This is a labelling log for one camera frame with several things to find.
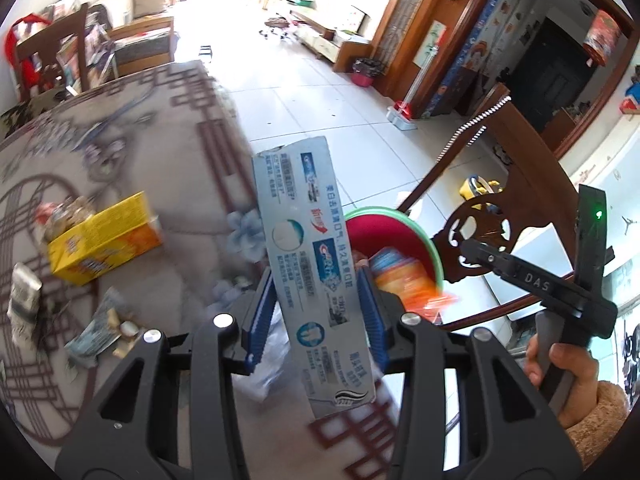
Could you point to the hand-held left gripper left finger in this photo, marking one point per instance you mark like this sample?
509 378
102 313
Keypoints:
257 320

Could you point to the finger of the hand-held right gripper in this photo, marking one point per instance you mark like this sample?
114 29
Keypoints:
487 257

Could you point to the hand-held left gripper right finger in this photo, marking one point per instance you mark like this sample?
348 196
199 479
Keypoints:
372 320

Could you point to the orange snack wrapper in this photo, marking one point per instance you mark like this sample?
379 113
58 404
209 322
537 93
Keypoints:
405 280

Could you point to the red bucket with green rim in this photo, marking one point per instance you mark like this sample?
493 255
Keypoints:
395 230

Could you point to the grey toothpaste box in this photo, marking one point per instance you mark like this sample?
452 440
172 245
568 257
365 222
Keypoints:
310 240

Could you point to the yellow cardboard box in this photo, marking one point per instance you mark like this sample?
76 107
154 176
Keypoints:
105 240

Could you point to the foil wrapper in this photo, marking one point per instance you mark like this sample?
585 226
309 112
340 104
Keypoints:
62 217

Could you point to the person's right forearm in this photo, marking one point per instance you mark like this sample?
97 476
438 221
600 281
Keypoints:
600 425

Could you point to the person's right hand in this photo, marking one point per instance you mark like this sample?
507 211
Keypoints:
582 370

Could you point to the crumpled clear plastic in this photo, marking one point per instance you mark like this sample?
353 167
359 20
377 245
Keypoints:
272 365

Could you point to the yellow toy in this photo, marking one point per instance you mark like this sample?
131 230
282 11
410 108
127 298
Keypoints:
477 190

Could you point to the carved wooden chair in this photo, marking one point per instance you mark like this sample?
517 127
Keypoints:
530 175

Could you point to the torn brown snack wrapper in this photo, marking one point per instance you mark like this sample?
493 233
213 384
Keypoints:
100 330

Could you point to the white floor mop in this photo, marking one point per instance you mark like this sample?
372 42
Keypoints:
400 117

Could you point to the dark entrance door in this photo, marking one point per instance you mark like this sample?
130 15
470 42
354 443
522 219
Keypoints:
545 75

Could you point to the red waste bin black liner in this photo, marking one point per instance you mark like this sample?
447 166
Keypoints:
366 75

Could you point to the cartoon print door curtain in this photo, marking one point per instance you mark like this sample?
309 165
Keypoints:
490 35

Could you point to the hanging flower scroll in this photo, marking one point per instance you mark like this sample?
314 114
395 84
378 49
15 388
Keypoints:
429 42

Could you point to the crumpled grey white carton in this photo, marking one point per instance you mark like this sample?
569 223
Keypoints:
25 300

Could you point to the red hanging lantern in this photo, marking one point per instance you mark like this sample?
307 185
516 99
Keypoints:
602 37

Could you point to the long low television cabinet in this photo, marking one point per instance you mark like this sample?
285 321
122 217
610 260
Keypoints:
325 42

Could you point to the small black stool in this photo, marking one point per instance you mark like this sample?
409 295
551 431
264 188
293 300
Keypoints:
205 52

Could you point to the round stool with casters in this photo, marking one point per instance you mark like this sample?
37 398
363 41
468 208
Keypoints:
275 25

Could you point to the floral seat cushion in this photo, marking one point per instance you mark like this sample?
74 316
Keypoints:
35 110

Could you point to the wooden sofa with cushions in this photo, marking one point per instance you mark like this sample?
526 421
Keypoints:
145 35

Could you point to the white magazine rack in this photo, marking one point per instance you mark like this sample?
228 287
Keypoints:
82 45

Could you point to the dark wooden dining chair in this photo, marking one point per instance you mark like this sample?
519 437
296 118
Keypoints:
47 40

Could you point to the red plastic bag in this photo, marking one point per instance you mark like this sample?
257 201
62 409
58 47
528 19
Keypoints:
22 27

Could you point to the patterned picture frame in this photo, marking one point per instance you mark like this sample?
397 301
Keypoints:
356 19

